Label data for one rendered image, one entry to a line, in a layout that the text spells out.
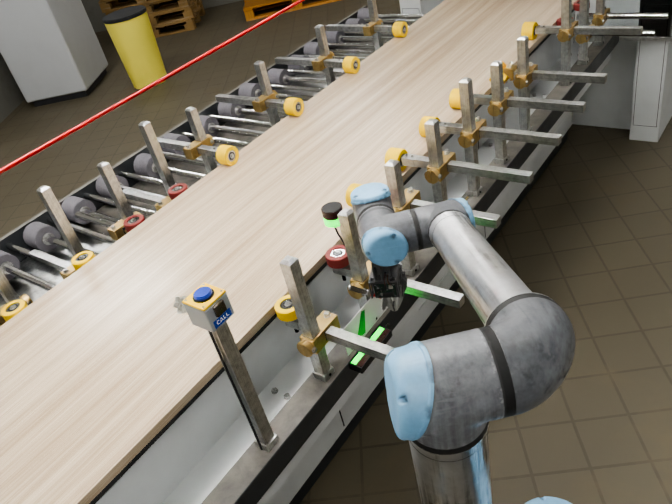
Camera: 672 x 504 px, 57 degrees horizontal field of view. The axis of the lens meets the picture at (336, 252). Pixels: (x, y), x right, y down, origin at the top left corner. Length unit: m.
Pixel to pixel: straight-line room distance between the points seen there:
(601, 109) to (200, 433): 3.29
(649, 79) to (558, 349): 3.30
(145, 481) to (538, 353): 1.21
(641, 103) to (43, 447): 3.51
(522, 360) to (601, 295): 2.27
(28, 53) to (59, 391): 5.77
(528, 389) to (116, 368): 1.27
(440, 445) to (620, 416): 1.79
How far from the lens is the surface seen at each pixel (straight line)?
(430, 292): 1.76
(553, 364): 0.81
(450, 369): 0.77
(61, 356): 1.97
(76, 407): 1.78
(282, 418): 1.76
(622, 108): 4.29
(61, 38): 7.15
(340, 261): 1.87
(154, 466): 1.76
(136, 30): 6.76
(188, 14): 8.63
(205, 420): 1.82
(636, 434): 2.54
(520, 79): 2.69
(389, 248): 1.28
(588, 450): 2.48
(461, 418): 0.79
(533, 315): 0.83
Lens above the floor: 2.01
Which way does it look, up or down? 36 degrees down
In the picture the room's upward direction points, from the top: 14 degrees counter-clockwise
